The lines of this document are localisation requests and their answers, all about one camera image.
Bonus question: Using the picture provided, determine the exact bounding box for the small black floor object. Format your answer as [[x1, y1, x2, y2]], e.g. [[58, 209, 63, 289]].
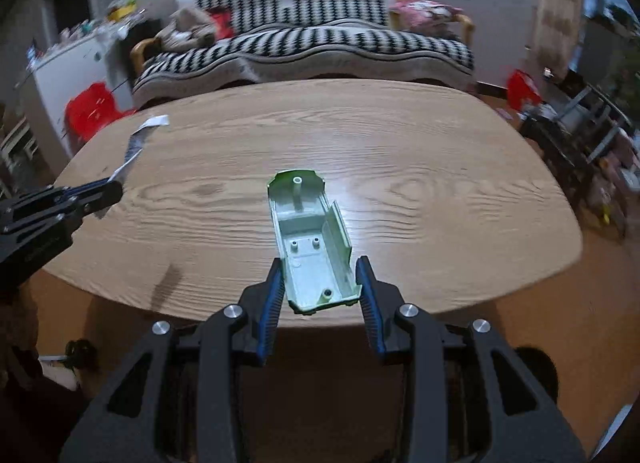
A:
[[64, 337, 99, 370]]

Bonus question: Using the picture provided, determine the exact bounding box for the beige curtain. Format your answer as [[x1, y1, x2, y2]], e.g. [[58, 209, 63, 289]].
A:
[[529, 0, 587, 80]]

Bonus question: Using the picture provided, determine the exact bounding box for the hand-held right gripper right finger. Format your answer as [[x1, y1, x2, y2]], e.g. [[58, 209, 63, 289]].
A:
[[355, 255, 588, 463]]

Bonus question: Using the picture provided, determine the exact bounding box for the white cabinet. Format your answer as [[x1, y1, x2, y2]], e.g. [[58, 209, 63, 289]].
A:
[[26, 22, 137, 155]]

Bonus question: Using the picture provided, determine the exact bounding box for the black white patterned sofa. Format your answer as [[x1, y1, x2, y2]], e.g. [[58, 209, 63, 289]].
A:
[[130, 0, 477, 110]]

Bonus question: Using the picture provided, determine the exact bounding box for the green plastic shell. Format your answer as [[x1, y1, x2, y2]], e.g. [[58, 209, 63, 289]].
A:
[[265, 168, 362, 317]]

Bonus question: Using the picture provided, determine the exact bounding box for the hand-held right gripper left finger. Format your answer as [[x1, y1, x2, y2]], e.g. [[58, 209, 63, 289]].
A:
[[60, 257, 287, 463]]

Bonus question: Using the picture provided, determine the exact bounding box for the pink printed cushion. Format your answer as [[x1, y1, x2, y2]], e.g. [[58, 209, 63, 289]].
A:
[[388, 0, 464, 35]]

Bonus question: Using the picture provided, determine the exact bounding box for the grey metal rack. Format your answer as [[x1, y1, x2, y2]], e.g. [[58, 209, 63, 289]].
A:
[[549, 82, 632, 165]]

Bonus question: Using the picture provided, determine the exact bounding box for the red plastic stool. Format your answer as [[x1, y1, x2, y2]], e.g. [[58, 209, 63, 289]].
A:
[[64, 82, 137, 142], [505, 68, 544, 112]]

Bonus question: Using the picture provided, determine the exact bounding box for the yellow container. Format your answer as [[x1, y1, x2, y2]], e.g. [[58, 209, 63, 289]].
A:
[[106, 0, 139, 22]]

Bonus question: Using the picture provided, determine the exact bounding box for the green houseplant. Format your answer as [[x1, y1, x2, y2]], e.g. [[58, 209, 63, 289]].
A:
[[602, 3, 640, 109]]

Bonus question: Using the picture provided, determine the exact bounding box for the red cushion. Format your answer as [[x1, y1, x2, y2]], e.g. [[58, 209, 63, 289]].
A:
[[209, 10, 237, 40]]

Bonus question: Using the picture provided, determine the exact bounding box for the white stool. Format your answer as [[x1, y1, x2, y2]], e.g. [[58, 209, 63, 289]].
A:
[[0, 114, 39, 185]]

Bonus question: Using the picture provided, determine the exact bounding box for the dark metal chair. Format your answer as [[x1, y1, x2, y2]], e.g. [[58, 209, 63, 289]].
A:
[[519, 107, 602, 195]]

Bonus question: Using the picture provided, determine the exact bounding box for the beige plush toy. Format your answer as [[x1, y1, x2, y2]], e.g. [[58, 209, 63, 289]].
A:
[[156, 7, 217, 51]]

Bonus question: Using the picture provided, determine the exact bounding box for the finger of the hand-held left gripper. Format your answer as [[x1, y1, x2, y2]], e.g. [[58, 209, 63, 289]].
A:
[[64, 181, 124, 218], [47, 179, 115, 199]]

